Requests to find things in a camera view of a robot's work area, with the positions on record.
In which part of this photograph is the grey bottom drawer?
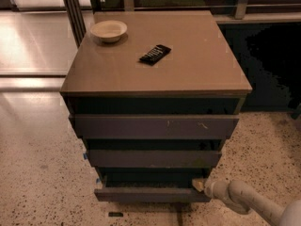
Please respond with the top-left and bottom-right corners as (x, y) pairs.
(94, 180), (210, 203)

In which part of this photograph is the black snack packet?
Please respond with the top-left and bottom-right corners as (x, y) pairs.
(139, 44), (171, 66)

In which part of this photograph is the grey drawer cabinet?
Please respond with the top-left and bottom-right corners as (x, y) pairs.
(60, 11), (252, 188)

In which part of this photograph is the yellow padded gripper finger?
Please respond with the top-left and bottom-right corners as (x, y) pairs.
(192, 178), (206, 192)

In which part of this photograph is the grey top drawer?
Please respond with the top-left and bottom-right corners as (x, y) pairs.
(70, 114), (239, 139)

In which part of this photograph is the dark metal door post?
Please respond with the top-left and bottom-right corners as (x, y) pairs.
(63, 0), (86, 47)

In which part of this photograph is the grey drawer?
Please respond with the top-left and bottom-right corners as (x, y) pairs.
(87, 150), (221, 169)
(94, 180), (210, 203)
(70, 114), (239, 139)

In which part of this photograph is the white ceramic bowl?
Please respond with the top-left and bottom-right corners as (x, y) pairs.
(90, 20), (127, 43)

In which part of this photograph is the grey middle drawer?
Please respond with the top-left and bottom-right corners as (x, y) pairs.
(87, 150), (221, 169)

